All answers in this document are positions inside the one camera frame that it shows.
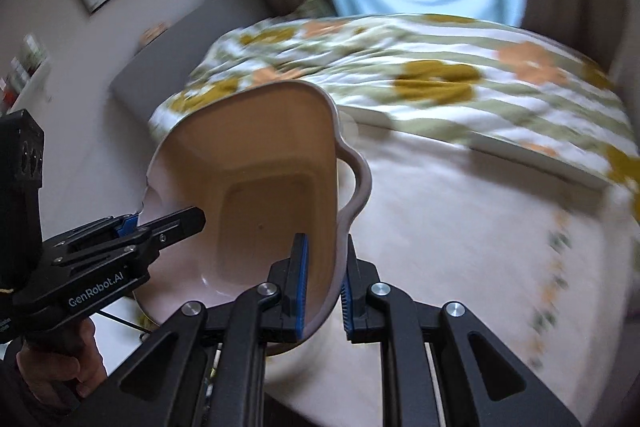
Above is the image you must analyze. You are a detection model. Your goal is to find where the wall shelf with items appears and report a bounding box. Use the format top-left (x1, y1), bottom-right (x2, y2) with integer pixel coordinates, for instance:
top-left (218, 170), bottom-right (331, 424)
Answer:
top-left (0, 34), bottom-right (54, 114)

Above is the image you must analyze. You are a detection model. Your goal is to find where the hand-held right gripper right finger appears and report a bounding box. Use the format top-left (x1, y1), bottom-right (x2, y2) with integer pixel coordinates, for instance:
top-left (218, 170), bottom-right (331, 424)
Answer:
top-left (339, 234), bottom-right (581, 427)

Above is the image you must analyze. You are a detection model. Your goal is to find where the grey headboard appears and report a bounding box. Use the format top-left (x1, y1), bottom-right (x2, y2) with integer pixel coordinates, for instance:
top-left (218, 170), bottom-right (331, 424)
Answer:
top-left (109, 0), bottom-right (274, 124)

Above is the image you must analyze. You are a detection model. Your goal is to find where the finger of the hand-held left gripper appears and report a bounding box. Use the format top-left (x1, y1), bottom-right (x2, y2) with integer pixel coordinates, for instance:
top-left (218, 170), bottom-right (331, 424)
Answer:
top-left (43, 212), bottom-right (142, 258)
top-left (49, 206), bottom-right (207, 269)

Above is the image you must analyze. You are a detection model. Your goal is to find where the green patterned pillow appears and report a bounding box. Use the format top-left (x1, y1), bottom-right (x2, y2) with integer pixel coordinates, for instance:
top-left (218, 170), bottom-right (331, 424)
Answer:
top-left (292, 0), bottom-right (337, 20)

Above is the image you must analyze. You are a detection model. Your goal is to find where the white floral tablecloth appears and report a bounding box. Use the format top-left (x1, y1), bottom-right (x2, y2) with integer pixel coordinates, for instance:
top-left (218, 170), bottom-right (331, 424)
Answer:
top-left (95, 122), bottom-right (640, 427)

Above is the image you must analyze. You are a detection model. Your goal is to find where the pink square bowl with handles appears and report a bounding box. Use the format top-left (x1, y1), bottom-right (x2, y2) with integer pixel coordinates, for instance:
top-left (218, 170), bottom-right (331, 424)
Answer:
top-left (132, 79), bottom-right (372, 356)

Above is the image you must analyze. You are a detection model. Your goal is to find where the floral striped blanket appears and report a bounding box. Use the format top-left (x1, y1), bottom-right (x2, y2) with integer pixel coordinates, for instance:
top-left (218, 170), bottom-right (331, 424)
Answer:
top-left (148, 12), bottom-right (640, 228)

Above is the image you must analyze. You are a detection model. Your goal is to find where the person's left hand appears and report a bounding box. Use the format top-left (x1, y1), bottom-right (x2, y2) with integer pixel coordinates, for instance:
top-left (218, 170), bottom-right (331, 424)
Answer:
top-left (16, 321), bottom-right (109, 404)

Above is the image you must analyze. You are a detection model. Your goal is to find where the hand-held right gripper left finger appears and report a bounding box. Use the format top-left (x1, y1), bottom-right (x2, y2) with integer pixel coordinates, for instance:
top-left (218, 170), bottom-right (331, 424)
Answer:
top-left (60, 233), bottom-right (310, 427)

